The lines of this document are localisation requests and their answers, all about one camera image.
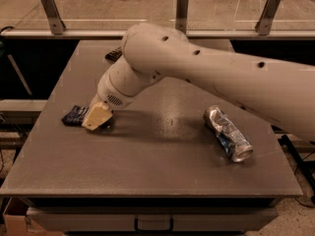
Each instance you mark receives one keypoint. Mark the right metal rail bracket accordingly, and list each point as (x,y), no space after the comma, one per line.
(264,25)

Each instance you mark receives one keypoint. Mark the middle metal rail bracket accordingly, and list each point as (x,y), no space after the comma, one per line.
(181,15)

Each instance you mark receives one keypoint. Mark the metal rail bracket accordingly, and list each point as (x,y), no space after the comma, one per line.
(56,25)
(264,25)
(181,15)

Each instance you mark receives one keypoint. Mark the blue rxbar blueberry wrapper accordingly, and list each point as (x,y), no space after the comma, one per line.
(76,116)

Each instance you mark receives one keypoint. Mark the black stand leg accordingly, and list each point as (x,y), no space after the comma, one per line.
(302,165)

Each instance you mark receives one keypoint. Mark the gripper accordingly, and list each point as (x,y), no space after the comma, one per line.
(106,97)

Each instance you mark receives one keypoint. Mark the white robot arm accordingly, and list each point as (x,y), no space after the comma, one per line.
(280,92)

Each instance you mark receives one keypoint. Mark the horizontal metal rail beam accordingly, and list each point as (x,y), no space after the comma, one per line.
(104,34)

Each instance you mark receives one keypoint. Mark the crushed silver blue can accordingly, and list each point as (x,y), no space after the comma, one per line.
(237,148)

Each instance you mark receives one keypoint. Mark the cardboard box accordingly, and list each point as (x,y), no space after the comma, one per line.
(18,224)

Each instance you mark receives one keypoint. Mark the grey drawer with handle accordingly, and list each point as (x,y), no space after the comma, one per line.
(152,219)

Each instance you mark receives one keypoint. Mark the left metal rail bracket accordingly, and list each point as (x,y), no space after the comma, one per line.
(56,25)

